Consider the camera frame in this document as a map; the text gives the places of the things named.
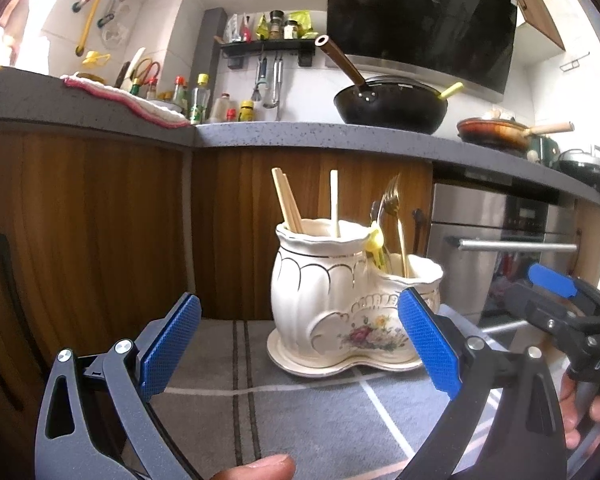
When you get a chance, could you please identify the person's right hand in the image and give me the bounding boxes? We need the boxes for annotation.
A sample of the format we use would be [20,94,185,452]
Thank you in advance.
[559,373,600,450]

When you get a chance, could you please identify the grey plaid table cloth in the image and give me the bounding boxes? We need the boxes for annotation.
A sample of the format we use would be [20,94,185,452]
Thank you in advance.
[150,320,449,479]

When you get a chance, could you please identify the white ceramic double utensil holder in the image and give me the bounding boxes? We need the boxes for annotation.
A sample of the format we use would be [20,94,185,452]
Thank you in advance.
[266,219,443,378]

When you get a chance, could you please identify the black wall spice shelf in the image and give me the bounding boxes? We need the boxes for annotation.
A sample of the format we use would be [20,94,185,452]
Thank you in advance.
[220,39,315,70]

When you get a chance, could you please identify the chopsticks standing in holder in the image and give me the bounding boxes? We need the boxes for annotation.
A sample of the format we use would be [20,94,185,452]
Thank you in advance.
[271,167,297,233]

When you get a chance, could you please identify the orange frying pan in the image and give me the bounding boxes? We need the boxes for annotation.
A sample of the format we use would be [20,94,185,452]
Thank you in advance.
[456,118,574,153]

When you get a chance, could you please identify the stainless steel oven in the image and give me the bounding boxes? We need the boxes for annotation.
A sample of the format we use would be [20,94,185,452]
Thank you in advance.
[427,183,578,349]

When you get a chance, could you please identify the gold metal fork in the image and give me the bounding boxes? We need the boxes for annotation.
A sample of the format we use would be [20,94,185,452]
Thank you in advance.
[377,174,412,278]

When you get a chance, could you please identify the upper steel oven handle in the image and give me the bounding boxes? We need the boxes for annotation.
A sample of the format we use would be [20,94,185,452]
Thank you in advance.
[445,237,578,254]

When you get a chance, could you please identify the steel pot with lid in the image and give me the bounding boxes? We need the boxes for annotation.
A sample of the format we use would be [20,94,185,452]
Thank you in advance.
[555,145,600,186]

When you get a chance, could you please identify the yellow wall hose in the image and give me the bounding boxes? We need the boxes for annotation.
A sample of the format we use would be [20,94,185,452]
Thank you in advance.
[74,0,117,58]

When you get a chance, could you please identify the black range hood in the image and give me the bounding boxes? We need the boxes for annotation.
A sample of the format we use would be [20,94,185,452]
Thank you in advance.
[327,0,517,93]

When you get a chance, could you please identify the black cabinet door handle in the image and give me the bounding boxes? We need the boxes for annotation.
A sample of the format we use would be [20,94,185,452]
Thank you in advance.
[412,208,427,255]

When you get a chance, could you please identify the oil bottle yellow cap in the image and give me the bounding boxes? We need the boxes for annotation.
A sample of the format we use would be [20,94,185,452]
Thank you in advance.
[189,73,210,125]

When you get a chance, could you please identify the black wok with brown handle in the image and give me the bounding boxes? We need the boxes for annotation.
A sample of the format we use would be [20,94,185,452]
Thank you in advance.
[315,35,464,134]

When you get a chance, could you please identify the white red-edged dish cloth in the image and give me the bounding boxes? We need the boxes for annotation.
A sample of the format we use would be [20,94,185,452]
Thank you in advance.
[60,75,189,129]

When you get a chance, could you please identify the person's left hand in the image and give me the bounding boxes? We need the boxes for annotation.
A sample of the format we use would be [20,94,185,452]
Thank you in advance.
[212,454,296,480]

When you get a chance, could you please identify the yellow plastic utensil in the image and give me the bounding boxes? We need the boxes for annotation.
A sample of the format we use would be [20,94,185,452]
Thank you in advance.
[365,220,387,272]

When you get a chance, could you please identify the wooden chopstick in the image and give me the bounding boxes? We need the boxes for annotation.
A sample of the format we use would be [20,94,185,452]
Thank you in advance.
[329,169,340,237]
[285,186,304,234]

